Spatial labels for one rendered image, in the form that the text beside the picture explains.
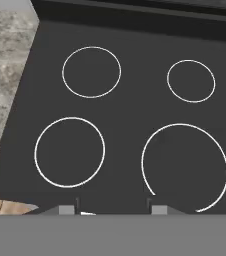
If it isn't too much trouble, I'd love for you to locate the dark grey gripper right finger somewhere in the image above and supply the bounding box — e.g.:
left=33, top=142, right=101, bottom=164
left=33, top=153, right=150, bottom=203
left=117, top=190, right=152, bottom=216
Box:
left=146, top=197, right=188, bottom=216

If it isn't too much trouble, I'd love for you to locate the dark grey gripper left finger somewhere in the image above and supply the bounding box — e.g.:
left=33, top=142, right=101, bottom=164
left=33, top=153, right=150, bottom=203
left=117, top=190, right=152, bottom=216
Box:
left=40, top=196, right=81, bottom=216

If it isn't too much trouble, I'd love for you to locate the black glass hob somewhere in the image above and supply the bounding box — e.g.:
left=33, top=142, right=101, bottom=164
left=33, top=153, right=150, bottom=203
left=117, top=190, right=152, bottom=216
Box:
left=0, top=0, right=226, bottom=216

